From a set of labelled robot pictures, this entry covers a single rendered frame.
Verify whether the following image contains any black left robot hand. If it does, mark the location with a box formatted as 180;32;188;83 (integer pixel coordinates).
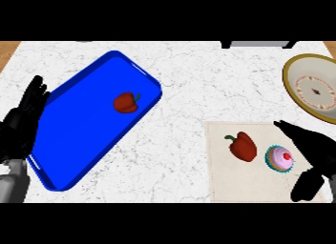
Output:
0;74;52;165

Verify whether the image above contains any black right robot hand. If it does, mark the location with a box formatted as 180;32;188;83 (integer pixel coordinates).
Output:
272;119;336;203

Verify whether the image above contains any pink frosted cupcake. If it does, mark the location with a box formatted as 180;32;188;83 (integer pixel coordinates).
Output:
263;144;296;174

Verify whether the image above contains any beige placemat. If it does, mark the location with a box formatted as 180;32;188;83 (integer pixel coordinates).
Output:
203;120;328;203

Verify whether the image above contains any white gold-rimmed bowl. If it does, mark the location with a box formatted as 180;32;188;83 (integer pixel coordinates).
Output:
281;53;336;127

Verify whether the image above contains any large red bell pepper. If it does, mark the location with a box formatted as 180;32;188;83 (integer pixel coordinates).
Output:
223;131;259;163

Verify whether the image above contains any blue rectangular tray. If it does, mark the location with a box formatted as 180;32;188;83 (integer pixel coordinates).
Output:
25;50;164;193

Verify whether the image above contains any grey and black appliance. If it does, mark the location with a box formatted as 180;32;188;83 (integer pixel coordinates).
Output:
220;41;299;50

